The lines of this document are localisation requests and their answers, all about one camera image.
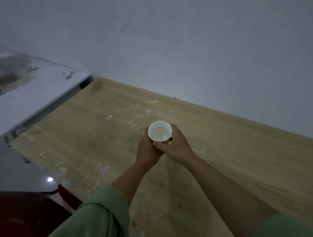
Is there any person's right hand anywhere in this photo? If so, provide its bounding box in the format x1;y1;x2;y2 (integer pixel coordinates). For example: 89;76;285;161
153;124;199;164

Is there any person's left hand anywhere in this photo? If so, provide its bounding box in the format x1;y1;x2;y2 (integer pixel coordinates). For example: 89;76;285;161
136;127;164;168

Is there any white printed paper cup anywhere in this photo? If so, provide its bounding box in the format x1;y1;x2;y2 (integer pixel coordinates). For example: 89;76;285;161
148;121;173;145

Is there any person's left forearm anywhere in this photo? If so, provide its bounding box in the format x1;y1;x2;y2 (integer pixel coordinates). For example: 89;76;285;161
111;159;162;208

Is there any person's right forearm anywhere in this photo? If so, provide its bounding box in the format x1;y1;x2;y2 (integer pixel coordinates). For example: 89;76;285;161
188;155;282;237

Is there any person's green left sleeve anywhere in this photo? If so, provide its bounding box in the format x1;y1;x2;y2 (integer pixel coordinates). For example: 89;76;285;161
48;184;130;237

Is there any person's green sleeve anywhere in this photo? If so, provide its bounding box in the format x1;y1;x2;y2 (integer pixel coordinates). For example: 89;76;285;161
254;212;313;237
48;184;130;237

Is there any person's green right sleeve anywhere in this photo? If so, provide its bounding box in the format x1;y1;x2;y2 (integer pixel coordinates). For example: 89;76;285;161
254;212;313;237

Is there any wooden table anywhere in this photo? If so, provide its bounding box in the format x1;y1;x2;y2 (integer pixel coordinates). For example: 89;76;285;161
9;77;313;237

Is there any brown-stained white table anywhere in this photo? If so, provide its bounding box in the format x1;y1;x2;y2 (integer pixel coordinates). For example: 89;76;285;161
0;51;93;147

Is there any red metal chair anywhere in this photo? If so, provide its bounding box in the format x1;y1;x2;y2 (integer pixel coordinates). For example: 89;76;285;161
0;183;83;237

